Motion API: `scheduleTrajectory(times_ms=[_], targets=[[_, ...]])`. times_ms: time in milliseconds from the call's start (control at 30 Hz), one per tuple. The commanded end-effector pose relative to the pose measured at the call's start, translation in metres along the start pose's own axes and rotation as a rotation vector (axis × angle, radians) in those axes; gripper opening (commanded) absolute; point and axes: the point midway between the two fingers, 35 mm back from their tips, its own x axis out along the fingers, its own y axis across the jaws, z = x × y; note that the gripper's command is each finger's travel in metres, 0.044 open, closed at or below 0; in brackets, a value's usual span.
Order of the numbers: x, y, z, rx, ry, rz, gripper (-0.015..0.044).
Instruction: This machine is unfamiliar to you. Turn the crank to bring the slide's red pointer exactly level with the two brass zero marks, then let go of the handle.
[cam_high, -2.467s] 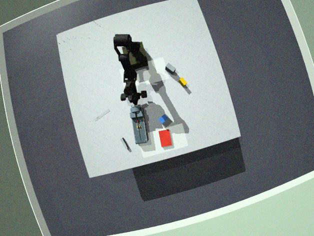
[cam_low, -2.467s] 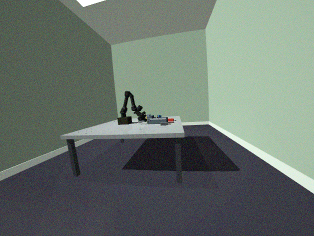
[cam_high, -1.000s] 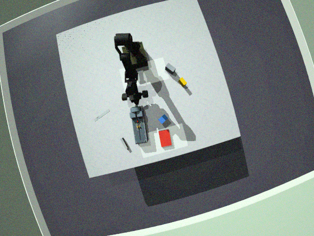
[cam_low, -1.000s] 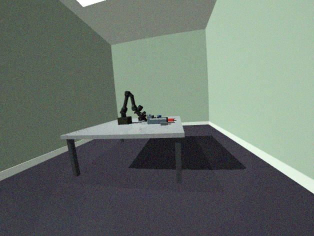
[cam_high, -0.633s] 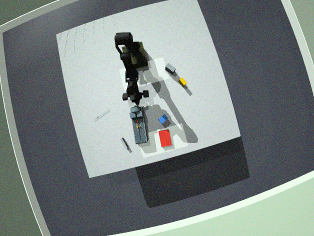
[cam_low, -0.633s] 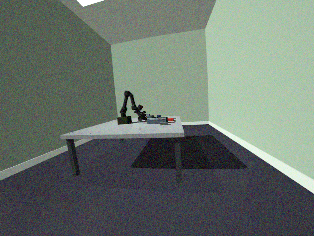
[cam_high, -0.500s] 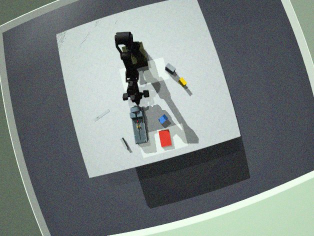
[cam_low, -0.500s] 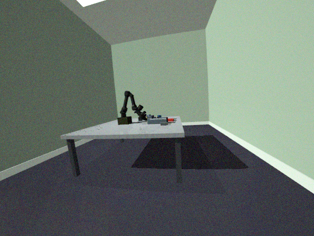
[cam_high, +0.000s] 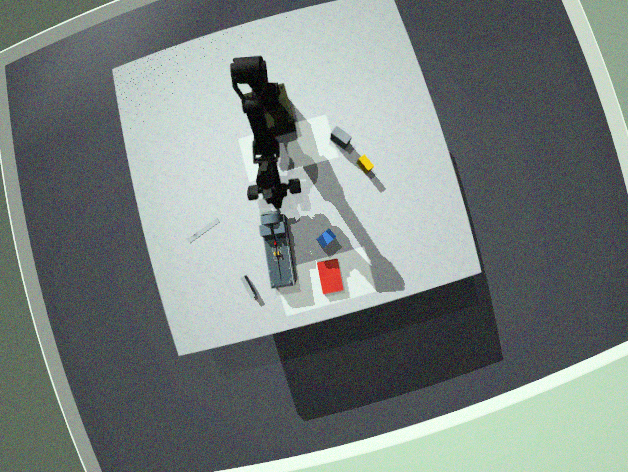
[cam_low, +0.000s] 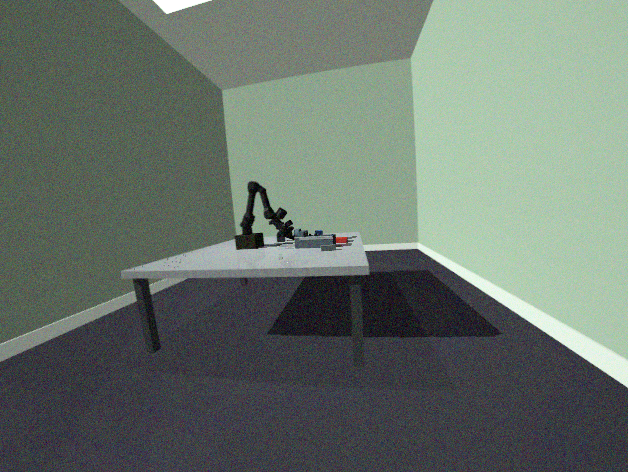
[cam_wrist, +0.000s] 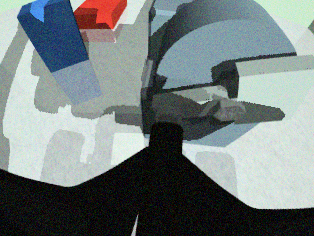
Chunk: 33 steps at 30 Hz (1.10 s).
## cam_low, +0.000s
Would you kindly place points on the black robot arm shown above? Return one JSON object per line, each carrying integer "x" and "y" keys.
{"x": 248, "y": 218}

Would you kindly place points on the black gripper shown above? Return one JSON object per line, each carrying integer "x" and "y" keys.
{"x": 286, "y": 232}

